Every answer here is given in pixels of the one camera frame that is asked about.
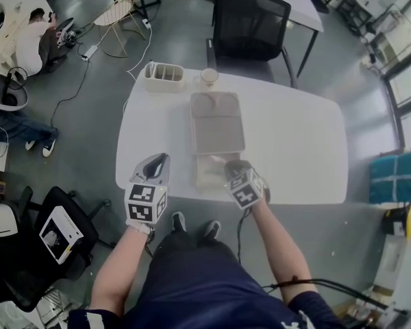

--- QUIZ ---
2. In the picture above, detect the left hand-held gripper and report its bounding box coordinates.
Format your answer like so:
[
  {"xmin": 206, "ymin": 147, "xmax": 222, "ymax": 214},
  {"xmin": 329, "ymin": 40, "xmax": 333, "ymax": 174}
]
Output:
[{"xmin": 125, "ymin": 152, "xmax": 173, "ymax": 225}]

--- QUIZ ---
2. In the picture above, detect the person's left forearm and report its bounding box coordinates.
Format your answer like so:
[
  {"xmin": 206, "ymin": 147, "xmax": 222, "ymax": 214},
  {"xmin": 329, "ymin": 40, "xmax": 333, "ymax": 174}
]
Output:
[{"xmin": 90, "ymin": 223, "xmax": 155, "ymax": 317}]

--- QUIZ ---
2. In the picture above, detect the black mesh office chair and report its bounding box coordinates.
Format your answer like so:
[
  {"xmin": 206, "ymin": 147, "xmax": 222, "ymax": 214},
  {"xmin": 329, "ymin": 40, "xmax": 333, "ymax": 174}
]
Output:
[{"xmin": 205, "ymin": 0, "xmax": 299, "ymax": 88}]

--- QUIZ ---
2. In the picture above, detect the teal wrapped package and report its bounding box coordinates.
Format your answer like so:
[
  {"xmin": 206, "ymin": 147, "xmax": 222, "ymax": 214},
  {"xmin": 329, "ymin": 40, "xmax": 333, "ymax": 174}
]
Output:
[{"xmin": 369, "ymin": 149, "xmax": 411, "ymax": 205}]

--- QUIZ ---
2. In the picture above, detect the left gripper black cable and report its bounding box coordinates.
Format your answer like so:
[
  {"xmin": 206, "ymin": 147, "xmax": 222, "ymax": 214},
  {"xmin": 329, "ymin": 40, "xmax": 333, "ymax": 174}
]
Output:
[{"xmin": 144, "ymin": 230, "xmax": 155, "ymax": 257}]

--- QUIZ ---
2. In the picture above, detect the black and yellow tape measure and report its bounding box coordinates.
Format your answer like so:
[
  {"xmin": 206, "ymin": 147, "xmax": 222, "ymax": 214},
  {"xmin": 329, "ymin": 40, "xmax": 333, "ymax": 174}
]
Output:
[{"xmin": 382, "ymin": 203, "xmax": 411, "ymax": 241}]

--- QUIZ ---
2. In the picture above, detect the person's right shoe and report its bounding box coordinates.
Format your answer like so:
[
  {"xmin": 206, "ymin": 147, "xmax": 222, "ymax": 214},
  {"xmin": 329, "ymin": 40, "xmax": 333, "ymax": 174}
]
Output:
[{"xmin": 201, "ymin": 220, "xmax": 222, "ymax": 241}]

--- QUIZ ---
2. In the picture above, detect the black swivel chair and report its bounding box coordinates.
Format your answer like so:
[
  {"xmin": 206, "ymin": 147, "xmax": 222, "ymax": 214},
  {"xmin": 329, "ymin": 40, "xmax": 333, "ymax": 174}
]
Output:
[{"xmin": 0, "ymin": 186, "xmax": 112, "ymax": 313}]

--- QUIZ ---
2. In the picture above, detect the person's shoe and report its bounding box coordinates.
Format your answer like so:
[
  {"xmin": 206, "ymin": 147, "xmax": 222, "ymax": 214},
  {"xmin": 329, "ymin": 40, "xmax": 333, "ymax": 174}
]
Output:
[
  {"xmin": 201, "ymin": 220, "xmax": 222, "ymax": 241},
  {"xmin": 171, "ymin": 211, "xmax": 188, "ymax": 232}
]

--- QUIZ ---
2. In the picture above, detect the beige wire chair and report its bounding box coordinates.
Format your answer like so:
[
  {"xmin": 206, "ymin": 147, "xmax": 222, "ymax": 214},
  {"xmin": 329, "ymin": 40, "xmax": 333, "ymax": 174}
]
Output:
[{"xmin": 94, "ymin": 0, "xmax": 148, "ymax": 58}]

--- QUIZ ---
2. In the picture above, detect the person's right forearm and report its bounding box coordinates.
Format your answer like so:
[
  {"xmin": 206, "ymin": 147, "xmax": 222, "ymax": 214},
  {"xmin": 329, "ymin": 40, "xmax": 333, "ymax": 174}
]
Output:
[{"xmin": 251, "ymin": 202, "xmax": 312, "ymax": 304}]

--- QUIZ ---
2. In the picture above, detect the beige storage box with drawer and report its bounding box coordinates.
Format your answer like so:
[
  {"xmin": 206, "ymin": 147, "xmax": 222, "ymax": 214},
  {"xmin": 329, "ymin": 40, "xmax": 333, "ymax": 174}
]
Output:
[{"xmin": 190, "ymin": 90, "xmax": 247, "ymax": 188}]

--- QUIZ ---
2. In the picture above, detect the person's navy clothing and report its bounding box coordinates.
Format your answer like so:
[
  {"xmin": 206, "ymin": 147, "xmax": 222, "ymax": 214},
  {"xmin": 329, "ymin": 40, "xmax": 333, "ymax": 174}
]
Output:
[{"xmin": 68, "ymin": 233, "xmax": 347, "ymax": 329}]

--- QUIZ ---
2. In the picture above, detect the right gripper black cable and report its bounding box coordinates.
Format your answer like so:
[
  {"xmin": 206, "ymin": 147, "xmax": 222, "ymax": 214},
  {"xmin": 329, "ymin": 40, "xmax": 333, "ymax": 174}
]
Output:
[{"xmin": 237, "ymin": 208, "xmax": 254, "ymax": 263}]

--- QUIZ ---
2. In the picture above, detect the white box device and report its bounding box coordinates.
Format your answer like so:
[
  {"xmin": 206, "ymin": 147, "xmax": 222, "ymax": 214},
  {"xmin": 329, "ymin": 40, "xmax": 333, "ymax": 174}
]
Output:
[{"xmin": 38, "ymin": 206, "xmax": 84, "ymax": 265}]

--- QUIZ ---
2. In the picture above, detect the white rounded device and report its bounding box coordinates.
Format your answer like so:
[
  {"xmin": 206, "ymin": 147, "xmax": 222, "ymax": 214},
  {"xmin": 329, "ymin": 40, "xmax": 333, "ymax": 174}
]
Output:
[{"xmin": 0, "ymin": 70, "xmax": 30, "ymax": 111}]

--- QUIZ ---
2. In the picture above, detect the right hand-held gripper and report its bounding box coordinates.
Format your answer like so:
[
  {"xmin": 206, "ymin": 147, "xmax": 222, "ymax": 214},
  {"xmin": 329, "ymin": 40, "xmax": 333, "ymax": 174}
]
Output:
[{"xmin": 224, "ymin": 160, "xmax": 271, "ymax": 211}]

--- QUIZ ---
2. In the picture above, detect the person's left shoe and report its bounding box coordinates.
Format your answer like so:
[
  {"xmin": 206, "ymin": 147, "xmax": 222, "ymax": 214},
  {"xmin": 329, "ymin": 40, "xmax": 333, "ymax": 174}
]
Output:
[{"xmin": 171, "ymin": 211, "xmax": 188, "ymax": 232}]

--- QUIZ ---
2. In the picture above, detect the white cup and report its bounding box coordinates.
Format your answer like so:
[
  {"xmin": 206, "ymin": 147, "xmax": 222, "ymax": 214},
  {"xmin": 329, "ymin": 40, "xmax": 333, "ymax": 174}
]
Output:
[{"xmin": 193, "ymin": 67, "xmax": 220, "ymax": 89}]

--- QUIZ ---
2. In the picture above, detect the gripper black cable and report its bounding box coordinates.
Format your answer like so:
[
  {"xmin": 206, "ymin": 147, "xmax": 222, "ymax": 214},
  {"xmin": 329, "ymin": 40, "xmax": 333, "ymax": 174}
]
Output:
[
  {"xmin": 144, "ymin": 230, "xmax": 155, "ymax": 257},
  {"xmin": 237, "ymin": 208, "xmax": 254, "ymax": 263}
]

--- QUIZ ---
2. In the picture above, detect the white desk organizer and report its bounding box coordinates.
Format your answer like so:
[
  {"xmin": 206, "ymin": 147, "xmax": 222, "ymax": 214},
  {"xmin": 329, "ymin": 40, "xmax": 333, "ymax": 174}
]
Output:
[{"xmin": 143, "ymin": 62, "xmax": 186, "ymax": 93}]

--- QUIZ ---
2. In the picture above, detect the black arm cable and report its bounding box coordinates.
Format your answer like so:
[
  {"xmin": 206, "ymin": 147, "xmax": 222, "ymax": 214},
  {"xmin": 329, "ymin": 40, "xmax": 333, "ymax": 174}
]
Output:
[{"xmin": 263, "ymin": 276, "xmax": 390, "ymax": 310}]

